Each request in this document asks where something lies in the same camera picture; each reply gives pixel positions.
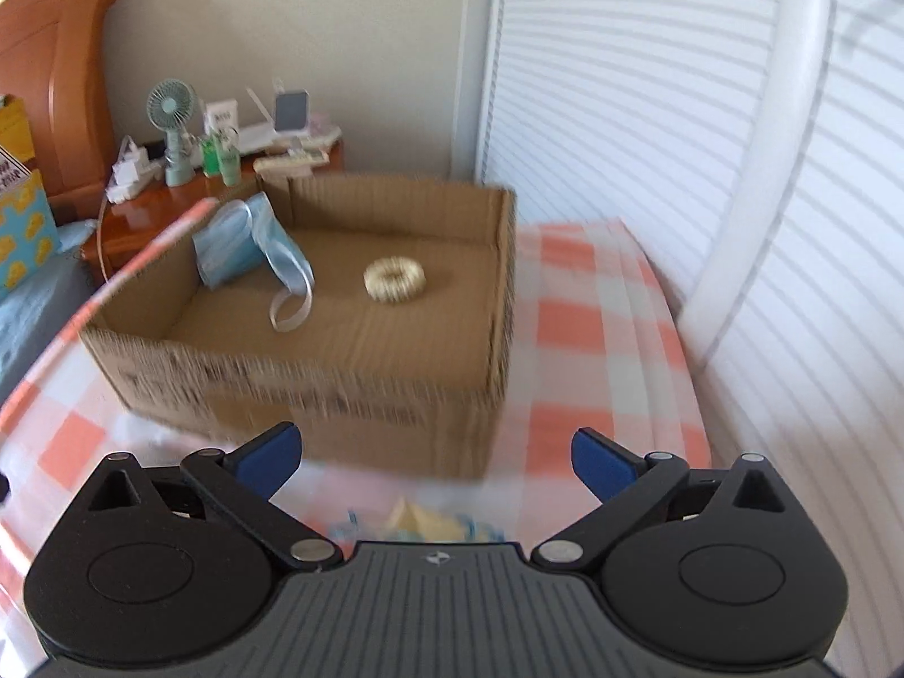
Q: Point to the small green desk fan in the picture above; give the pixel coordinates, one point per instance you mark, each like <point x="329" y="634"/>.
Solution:
<point x="171" y="102"/>

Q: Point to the blue face mask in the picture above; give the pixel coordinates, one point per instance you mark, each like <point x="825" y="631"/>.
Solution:
<point x="229" y="240"/>

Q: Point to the orange white checkered tablecloth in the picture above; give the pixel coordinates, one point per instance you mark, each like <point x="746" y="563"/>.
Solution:
<point x="586" y="339"/>

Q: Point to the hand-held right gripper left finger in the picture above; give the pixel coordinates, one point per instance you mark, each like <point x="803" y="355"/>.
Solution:
<point x="268" y="457"/>

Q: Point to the green spray bottle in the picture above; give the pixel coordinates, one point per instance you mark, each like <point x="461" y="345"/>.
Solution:
<point x="229" y="162"/>

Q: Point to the wooden bed headboard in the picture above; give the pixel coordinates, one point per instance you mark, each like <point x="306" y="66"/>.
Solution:
<point x="56" y="70"/>

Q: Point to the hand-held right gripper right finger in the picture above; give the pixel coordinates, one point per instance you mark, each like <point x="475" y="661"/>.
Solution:
<point x="600" y="467"/>

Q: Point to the wooden nightstand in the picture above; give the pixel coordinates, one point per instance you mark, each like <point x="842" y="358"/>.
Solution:
<point x="141" y="219"/>

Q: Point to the brown cardboard box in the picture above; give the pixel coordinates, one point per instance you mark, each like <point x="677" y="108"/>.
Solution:
<point x="395" y="431"/>

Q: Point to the white power strip with chargers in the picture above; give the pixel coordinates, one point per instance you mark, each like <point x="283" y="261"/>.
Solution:
<point x="131" y="173"/>

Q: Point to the yellow duck printed box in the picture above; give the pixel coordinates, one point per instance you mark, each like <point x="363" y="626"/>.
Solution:
<point x="25" y="226"/>

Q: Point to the beige hair scrunchie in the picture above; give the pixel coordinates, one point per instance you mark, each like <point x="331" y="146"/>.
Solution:
<point x="378" y="286"/>

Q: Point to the pale yellow cloth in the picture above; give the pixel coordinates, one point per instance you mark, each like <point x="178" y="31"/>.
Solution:
<point x="413" y="519"/>

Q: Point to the grey blue square device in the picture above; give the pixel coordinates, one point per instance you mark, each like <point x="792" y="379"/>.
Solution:
<point x="292" y="111"/>

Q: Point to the white curved pipe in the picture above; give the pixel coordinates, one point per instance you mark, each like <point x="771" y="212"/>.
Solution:
<point x="770" y="155"/>

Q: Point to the white router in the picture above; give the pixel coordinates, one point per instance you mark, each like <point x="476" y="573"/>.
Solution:
<point x="258" y="133"/>

